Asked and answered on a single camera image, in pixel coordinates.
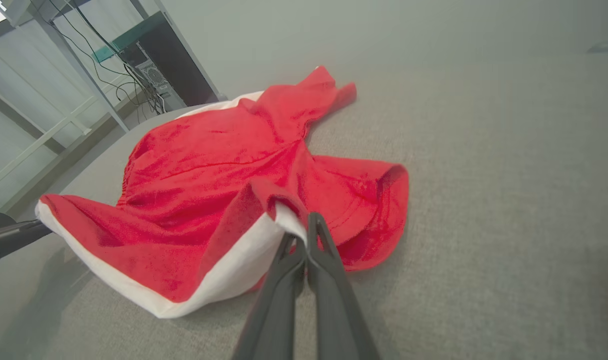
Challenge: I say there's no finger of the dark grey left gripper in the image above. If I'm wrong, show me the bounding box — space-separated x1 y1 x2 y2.
0 219 53 269

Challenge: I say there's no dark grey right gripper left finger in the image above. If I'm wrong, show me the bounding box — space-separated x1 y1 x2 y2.
232 232 308 360

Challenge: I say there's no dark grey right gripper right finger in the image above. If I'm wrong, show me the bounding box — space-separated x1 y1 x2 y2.
306 212 380 360

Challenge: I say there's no red and white basketball jersey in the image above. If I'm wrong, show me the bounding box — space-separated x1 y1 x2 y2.
35 65 410 320

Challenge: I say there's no grey fabric sofa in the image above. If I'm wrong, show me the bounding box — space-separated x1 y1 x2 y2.
0 47 608 360

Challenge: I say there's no green glass top desk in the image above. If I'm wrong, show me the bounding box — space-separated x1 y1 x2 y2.
4 0 167 135

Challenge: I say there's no black computer tower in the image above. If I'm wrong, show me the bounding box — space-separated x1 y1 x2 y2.
118 22 219 112

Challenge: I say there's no white railing frame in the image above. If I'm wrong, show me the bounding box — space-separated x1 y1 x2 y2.
0 30 134 213

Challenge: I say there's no black computer cable bundle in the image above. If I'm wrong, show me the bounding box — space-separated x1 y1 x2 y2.
46 0 167 117

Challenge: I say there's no grey end partition post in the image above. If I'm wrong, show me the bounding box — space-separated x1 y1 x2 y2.
151 0 228 102

